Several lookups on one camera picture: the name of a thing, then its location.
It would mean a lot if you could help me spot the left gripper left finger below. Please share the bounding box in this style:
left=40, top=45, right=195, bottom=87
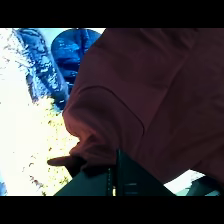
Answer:
left=54, top=165, right=116, bottom=197

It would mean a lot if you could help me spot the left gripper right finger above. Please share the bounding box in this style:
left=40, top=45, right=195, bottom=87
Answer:
left=115, top=149, right=177, bottom=197

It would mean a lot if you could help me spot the red shirt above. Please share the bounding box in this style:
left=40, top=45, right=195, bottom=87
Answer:
left=46, top=27, right=224, bottom=186

